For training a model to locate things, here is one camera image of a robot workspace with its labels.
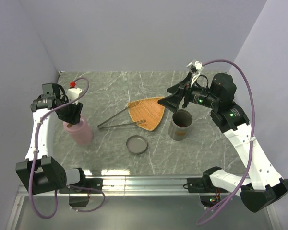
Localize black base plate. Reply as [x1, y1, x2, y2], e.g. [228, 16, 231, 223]
[59, 178, 103, 194]
[183, 177, 228, 193]

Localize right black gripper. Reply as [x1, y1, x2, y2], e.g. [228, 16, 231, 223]
[158, 71, 219, 113]

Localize grey round lid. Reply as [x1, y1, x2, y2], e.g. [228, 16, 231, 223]
[126, 135, 148, 155]

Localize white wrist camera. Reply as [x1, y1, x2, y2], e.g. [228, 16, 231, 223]
[66, 81, 83, 102]
[186, 60, 203, 84]

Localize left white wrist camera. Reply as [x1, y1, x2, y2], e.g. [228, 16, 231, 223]
[66, 81, 83, 102]

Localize metal tongs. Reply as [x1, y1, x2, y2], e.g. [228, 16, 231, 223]
[97, 101, 146, 129]

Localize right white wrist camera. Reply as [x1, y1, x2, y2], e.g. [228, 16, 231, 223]
[186, 60, 203, 84]

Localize tall pink cup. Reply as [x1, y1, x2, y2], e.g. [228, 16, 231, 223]
[63, 116, 94, 145]

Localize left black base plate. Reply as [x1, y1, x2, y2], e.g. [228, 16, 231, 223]
[59, 178, 103, 194]

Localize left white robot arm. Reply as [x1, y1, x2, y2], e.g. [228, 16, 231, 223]
[15, 83, 88, 195]

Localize pink round lid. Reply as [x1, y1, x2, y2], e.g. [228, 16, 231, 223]
[63, 116, 87, 134]

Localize aluminium mounting rail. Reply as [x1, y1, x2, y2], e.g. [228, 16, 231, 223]
[6, 175, 282, 230]

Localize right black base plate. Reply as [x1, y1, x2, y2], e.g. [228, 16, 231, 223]
[183, 177, 228, 193]

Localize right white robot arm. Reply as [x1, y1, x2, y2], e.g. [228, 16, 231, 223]
[158, 73, 288, 212]

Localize woven bamboo tray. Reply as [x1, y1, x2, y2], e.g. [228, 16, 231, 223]
[127, 97, 165, 131]

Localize tall grey container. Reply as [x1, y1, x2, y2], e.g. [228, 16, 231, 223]
[168, 109, 193, 141]

